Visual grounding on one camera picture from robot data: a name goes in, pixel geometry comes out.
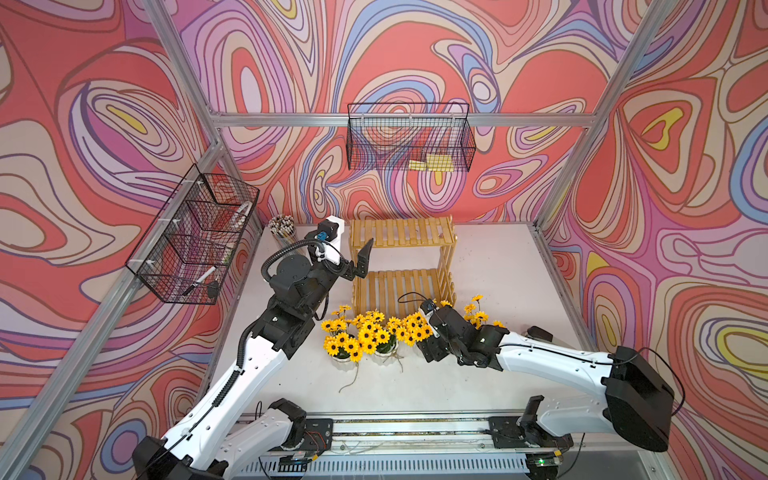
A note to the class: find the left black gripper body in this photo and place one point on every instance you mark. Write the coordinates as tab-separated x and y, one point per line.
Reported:
322	278

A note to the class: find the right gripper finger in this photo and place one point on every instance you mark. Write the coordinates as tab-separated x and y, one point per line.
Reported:
433	351
427	310

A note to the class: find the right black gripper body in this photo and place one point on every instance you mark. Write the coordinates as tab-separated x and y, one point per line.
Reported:
453	348

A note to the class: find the sunflower pot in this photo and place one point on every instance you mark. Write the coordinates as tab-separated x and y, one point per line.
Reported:
340	342
377	333
410	330
477	316

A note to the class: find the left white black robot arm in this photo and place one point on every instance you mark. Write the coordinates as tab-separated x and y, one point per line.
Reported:
204	444

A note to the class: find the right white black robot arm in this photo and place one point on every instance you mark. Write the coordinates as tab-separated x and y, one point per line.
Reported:
617	392

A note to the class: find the wooden two-tier shelf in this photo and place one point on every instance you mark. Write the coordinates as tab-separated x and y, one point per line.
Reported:
409	259

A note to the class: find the grey black stapler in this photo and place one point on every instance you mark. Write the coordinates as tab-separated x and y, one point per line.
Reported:
539	334

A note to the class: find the white marker in basket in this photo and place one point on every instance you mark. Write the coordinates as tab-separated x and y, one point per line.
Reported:
199	280

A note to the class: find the yellow sticky notes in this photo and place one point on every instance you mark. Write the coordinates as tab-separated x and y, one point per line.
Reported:
440	163

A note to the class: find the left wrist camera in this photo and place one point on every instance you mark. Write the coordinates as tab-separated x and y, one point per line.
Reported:
329	233

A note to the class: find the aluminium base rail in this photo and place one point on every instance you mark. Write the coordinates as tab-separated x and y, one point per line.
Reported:
477	445

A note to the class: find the side black wire basket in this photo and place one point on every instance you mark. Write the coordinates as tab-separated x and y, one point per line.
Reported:
200	225

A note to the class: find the back black wire basket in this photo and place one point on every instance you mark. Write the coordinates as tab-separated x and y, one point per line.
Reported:
385	136

